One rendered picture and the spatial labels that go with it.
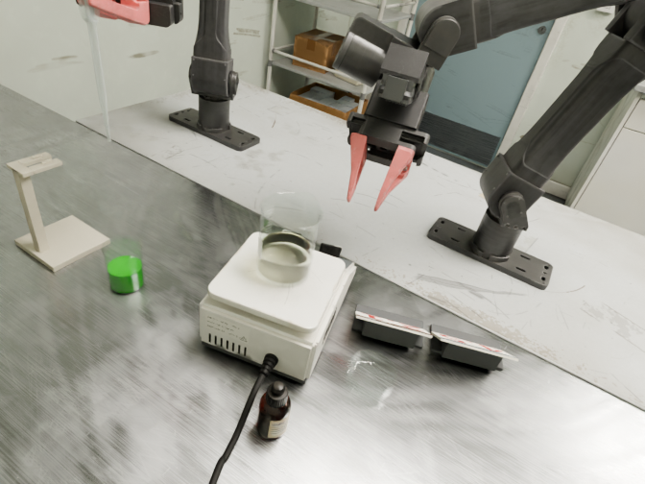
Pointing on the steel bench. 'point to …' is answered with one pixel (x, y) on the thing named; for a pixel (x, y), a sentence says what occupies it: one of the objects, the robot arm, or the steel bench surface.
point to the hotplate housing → (269, 335)
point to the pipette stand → (59, 244)
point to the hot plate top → (323, 263)
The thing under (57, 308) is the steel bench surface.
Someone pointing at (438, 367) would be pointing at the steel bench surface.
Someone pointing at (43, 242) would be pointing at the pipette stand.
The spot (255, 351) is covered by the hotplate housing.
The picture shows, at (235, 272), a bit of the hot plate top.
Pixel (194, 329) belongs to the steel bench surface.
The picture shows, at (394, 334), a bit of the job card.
